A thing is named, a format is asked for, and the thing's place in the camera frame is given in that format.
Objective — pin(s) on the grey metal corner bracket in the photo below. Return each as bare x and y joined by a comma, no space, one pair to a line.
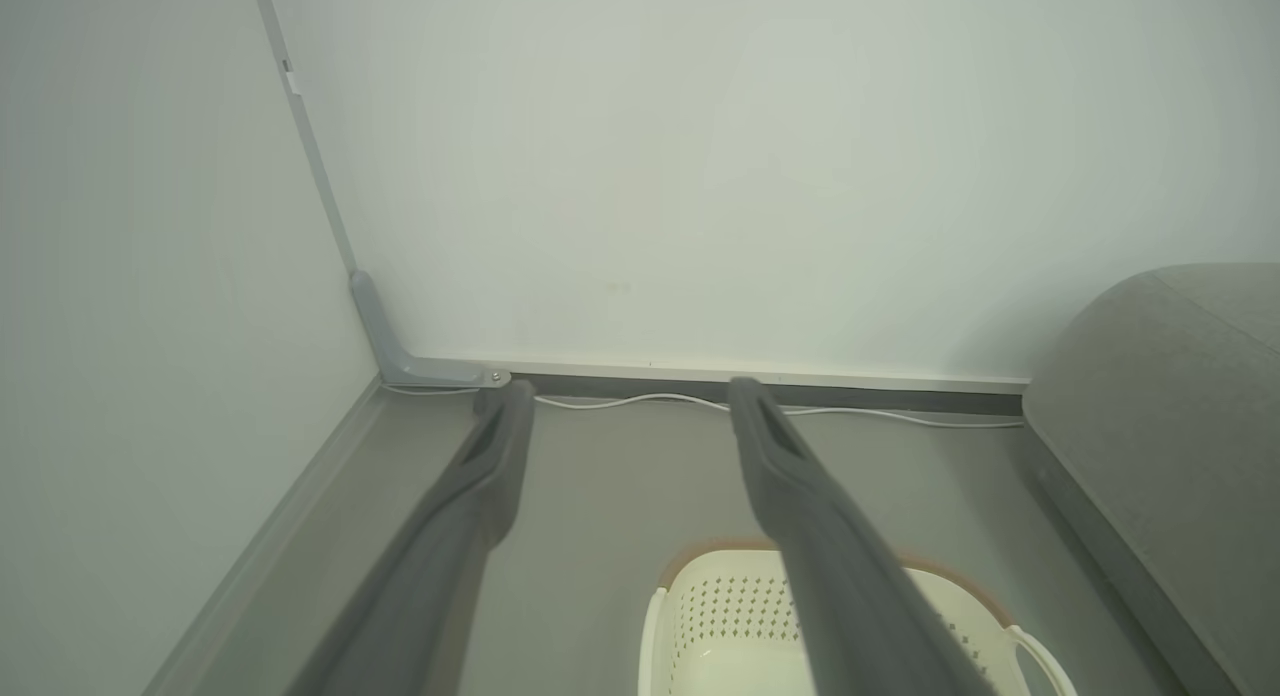
385,351

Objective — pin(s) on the grey vertical corner trim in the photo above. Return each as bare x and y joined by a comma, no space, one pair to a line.
305,126

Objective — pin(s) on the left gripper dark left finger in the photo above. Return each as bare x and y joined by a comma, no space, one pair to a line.
450,546

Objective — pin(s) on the cream plastic laundry basket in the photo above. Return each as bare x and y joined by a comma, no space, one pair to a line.
730,626

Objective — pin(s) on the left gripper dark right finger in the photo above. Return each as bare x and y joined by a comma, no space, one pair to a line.
830,556

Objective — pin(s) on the black baseboard strip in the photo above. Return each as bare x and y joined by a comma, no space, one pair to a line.
900,396

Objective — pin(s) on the grey fabric sofa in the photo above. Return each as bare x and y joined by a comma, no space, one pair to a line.
1170,426

